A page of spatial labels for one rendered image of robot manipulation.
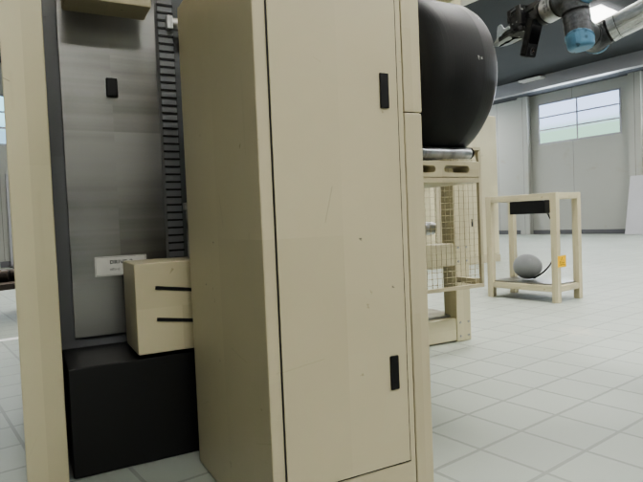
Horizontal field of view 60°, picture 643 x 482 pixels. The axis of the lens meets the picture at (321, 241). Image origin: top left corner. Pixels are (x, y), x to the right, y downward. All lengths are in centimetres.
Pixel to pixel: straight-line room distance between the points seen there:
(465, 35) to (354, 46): 92
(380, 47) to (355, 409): 77
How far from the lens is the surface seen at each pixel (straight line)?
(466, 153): 219
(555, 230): 432
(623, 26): 193
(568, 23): 184
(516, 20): 199
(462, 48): 207
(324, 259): 114
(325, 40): 120
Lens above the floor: 67
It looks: 2 degrees down
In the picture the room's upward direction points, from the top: 2 degrees counter-clockwise
